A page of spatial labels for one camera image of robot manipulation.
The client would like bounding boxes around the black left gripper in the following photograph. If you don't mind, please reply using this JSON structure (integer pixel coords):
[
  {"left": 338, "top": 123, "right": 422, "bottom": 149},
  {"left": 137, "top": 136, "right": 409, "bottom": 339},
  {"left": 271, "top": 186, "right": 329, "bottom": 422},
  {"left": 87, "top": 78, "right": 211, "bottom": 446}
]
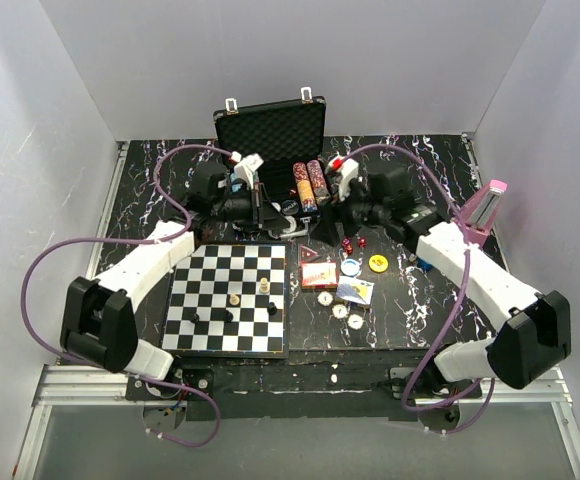
[{"left": 213, "top": 184, "right": 291, "bottom": 233}]

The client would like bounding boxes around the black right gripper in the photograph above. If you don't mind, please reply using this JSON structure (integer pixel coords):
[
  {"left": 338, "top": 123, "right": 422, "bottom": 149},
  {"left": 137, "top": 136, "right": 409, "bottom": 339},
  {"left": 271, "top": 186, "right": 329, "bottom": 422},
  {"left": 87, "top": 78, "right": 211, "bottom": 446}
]
[{"left": 308, "top": 178, "right": 389, "bottom": 248}]

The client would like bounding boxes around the black poker set case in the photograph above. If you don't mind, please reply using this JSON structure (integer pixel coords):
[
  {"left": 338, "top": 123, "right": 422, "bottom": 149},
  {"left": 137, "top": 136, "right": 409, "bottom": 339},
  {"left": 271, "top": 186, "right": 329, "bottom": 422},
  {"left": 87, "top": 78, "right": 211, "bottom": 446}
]
[{"left": 213, "top": 87, "right": 326, "bottom": 238}]

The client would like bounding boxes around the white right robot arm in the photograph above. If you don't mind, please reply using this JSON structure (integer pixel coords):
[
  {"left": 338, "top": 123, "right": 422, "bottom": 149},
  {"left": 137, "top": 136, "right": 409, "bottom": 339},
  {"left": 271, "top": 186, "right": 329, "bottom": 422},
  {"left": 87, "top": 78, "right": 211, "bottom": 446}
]
[{"left": 317, "top": 158, "right": 571, "bottom": 398}]

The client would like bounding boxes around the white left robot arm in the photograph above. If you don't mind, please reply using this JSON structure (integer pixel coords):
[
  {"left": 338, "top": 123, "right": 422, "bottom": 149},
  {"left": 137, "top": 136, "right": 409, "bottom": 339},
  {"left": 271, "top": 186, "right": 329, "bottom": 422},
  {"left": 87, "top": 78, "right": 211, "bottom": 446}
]
[{"left": 60, "top": 220, "right": 288, "bottom": 400}]

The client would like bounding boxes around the grey dealer button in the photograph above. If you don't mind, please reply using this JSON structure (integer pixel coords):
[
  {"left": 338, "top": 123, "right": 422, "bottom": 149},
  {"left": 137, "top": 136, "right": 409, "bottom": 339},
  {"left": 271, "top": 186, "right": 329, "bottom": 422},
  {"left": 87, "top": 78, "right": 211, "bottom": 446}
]
[{"left": 281, "top": 200, "right": 299, "bottom": 216}]

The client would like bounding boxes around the triangular all-in marker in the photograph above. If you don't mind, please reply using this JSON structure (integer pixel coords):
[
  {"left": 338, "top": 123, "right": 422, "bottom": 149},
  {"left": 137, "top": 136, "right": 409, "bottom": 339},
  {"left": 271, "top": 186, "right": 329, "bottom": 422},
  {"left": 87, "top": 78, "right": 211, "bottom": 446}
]
[{"left": 298, "top": 245, "right": 320, "bottom": 264}]

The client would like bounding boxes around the purple red chip column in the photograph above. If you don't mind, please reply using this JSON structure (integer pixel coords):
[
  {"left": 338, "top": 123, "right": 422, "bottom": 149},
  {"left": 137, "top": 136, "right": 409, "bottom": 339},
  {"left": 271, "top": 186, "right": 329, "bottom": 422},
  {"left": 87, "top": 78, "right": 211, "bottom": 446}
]
[{"left": 306, "top": 159, "right": 330, "bottom": 205}]

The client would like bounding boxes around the red yellow chip column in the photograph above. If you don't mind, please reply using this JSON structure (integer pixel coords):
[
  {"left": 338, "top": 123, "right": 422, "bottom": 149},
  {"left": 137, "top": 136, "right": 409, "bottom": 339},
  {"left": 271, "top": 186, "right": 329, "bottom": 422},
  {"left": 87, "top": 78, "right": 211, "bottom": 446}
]
[{"left": 293, "top": 162, "right": 318, "bottom": 213}]

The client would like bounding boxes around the blue small blind button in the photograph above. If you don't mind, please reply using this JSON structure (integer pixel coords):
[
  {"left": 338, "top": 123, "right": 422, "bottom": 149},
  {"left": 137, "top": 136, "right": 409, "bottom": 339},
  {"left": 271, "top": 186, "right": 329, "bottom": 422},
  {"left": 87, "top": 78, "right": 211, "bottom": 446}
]
[{"left": 340, "top": 258, "right": 361, "bottom": 277}]

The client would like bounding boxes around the red playing card deck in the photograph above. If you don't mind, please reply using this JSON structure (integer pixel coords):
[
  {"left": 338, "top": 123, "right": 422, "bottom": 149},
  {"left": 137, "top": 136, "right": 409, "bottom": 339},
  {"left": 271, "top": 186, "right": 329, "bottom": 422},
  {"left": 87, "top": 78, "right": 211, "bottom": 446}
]
[{"left": 300, "top": 262, "right": 338, "bottom": 289}]

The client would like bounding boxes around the yellow big blind button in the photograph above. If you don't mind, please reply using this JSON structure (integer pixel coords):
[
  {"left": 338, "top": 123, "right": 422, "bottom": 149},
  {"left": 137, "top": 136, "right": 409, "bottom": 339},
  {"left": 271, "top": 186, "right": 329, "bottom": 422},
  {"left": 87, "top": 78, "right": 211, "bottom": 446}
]
[{"left": 368, "top": 254, "right": 389, "bottom": 273}]

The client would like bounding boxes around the blue playing card deck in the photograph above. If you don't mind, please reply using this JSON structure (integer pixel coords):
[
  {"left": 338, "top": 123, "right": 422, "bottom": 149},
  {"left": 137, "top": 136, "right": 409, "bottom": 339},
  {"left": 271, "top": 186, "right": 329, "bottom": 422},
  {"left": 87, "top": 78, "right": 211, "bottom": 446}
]
[{"left": 335, "top": 276, "right": 375, "bottom": 307}]

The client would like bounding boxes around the white loose poker chip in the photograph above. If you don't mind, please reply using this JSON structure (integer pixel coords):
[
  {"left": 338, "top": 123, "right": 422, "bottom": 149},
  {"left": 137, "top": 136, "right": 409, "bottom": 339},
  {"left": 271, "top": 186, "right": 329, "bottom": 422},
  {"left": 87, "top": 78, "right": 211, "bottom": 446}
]
[
  {"left": 347, "top": 314, "right": 364, "bottom": 330},
  {"left": 317, "top": 291, "right": 333, "bottom": 306},
  {"left": 332, "top": 305, "right": 348, "bottom": 319}
]

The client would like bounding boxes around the black white chess board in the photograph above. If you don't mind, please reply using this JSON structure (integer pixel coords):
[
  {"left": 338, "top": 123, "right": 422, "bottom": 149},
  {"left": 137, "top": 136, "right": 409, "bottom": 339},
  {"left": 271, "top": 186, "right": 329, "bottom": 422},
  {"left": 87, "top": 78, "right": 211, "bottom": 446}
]
[{"left": 161, "top": 243, "right": 289, "bottom": 359}]

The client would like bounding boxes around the white and blue block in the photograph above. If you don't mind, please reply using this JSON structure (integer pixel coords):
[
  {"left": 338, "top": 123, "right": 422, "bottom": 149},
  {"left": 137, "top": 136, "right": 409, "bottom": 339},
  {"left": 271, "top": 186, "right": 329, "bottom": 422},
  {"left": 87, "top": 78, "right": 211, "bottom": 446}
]
[{"left": 410, "top": 254, "right": 432, "bottom": 272}]

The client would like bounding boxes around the pink metronome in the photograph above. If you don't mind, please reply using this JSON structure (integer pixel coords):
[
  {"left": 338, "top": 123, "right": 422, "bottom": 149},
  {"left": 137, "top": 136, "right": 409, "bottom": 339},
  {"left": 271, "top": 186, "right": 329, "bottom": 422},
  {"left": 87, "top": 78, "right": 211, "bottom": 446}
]
[{"left": 459, "top": 180, "right": 508, "bottom": 247}]

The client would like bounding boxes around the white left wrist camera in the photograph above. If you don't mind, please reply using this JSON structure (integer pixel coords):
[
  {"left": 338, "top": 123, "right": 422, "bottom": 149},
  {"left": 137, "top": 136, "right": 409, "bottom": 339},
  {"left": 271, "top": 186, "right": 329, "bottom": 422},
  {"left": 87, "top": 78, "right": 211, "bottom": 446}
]
[{"left": 231, "top": 152, "right": 264, "bottom": 189}]

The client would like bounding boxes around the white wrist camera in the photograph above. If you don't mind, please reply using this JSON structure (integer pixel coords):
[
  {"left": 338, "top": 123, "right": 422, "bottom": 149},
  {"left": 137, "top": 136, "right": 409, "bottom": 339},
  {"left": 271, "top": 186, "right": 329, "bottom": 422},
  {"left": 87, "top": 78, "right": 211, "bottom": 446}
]
[
  {"left": 328, "top": 157, "right": 359, "bottom": 201},
  {"left": 231, "top": 152, "right": 264, "bottom": 189}
]

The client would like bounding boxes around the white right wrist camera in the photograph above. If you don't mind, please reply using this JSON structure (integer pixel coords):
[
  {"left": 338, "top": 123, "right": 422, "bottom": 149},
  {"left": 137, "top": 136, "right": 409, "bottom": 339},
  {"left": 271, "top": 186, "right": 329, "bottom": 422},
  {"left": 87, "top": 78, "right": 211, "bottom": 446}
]
[{"left": 328, "top": 157, "right": 359, "bottom": 201}]

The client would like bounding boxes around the aluminium rail frame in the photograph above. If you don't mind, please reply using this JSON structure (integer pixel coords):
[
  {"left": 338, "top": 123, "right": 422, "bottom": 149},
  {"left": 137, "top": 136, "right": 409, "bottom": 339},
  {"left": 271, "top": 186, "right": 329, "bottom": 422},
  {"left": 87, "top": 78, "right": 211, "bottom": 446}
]
[{"left": 12, "top": 134, "right": 580, "bottom": 480}]

